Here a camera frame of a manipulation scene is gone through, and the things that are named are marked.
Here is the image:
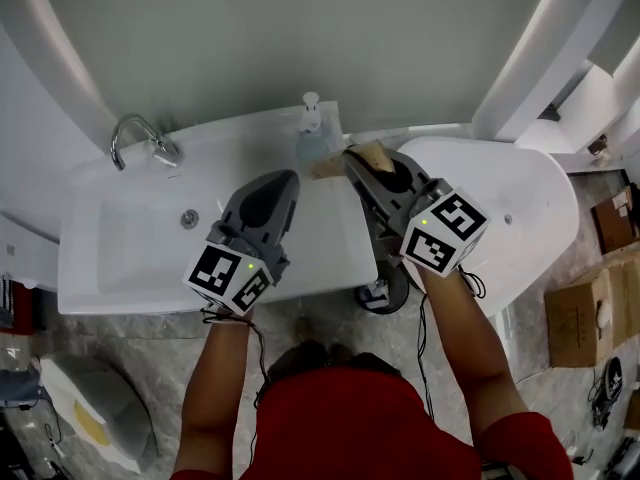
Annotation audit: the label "blue denim cloth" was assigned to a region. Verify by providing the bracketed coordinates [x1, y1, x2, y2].
[0, 367, 44, 409]

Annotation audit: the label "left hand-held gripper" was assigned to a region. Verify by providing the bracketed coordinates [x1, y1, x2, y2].
[183, 169, 301, 318]

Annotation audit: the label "white sink vanity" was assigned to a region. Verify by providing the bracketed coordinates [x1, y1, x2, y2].
[57, 100, 380, 317]

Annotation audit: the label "stained clear plastic bag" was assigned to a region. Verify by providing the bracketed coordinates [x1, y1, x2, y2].
[310, 139, 396, 180]

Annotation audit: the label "white crumpled tissue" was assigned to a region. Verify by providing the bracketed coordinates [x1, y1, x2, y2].
[594, 297, 614, 329]

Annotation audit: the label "striped cloth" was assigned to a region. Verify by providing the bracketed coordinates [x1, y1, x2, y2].
[0, 272, 16, 320]

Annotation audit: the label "chrome faucet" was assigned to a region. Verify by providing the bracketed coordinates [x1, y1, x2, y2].
[109, 112, 184, 172]

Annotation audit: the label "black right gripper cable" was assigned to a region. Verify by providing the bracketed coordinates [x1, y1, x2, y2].
[417, 265, 487, 419]

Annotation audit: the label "white bathtub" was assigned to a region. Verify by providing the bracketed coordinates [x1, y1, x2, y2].
[394, 135, 581, 319]

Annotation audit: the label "person's red shirt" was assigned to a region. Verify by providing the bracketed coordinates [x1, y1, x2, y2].
[169, 367, 574, 480]

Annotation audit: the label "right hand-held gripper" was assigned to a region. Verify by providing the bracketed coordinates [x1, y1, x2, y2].
[342, 148, 491, 279]

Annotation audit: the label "person's right forearm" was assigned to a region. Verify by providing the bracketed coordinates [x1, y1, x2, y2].
[417, 267, 531, 444]

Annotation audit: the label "large cardboard box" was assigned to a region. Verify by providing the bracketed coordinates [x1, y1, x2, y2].
[544, 255, 640, 369]

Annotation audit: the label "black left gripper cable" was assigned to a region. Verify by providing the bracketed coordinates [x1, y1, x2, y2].
[202, 307, 274, 469]

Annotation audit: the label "white rectangular box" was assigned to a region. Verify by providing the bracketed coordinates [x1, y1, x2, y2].
[0, 211, 61, 290]

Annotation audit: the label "dark brown flat box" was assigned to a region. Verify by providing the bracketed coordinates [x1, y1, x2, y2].
[591, 183, 640, 255]

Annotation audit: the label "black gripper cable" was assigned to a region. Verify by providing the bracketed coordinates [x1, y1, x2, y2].
[202, 307, 274, 469]
[417, 265, 487, 419]

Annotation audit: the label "red bag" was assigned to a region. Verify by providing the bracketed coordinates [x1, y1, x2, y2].
[9, 280, 37, 337]

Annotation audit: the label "fried egg cushion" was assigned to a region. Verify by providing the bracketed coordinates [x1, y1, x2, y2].
[39, 352, 159, 474]

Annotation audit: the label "black electronic device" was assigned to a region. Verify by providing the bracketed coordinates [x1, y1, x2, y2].
[589, 355, 625, 427]

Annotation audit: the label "blue soap dispenser bottle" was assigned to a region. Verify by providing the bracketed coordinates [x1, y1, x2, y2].
[294, 91, 331, 167]

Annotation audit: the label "person's dark trousers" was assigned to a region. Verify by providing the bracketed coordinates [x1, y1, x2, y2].
[267, 340, 401, 385]

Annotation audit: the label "black round bin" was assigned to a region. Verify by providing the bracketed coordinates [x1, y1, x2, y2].
[353, 262, 411, 315]

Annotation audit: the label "person's left forearm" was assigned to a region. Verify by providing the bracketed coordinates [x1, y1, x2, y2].
[174, 307, 256, 475]

